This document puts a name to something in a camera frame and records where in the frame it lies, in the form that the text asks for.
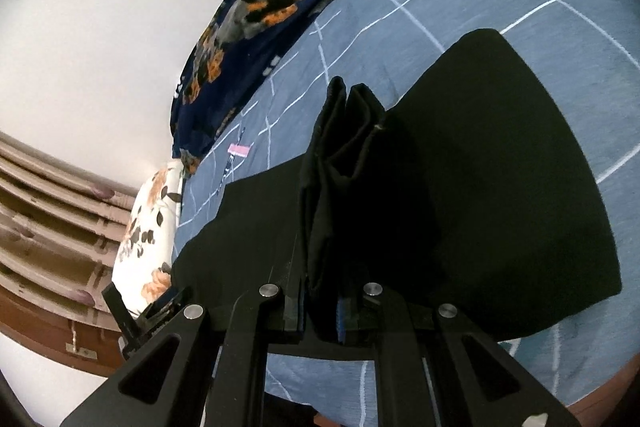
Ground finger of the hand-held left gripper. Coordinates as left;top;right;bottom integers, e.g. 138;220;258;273
136;286;195;334

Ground white floral pillow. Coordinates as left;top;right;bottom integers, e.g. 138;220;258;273
112;162;183;315

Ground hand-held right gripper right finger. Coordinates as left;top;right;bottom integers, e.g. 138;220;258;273
339;282;581;427

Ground beige wooden headboard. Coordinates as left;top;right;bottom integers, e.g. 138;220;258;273
0;132;136;378

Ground black pants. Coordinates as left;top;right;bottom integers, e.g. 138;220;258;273
172;28;623;343

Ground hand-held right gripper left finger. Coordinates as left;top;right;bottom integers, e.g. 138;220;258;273
60;232;307;427

